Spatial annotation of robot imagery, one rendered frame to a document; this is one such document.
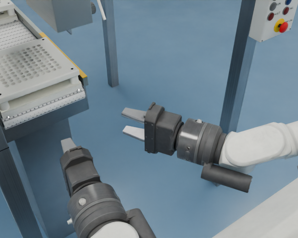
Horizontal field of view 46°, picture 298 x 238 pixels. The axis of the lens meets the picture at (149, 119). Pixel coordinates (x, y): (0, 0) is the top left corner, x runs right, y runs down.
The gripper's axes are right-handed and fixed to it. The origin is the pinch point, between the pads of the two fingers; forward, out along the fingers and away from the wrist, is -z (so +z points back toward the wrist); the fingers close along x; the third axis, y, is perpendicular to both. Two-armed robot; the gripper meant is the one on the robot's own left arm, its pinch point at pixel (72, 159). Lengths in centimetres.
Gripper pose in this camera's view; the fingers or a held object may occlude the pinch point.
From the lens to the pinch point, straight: 72.2
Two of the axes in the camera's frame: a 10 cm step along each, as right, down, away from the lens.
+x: 0.0, 7.5, 6.6
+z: 4.5, 5.9, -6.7
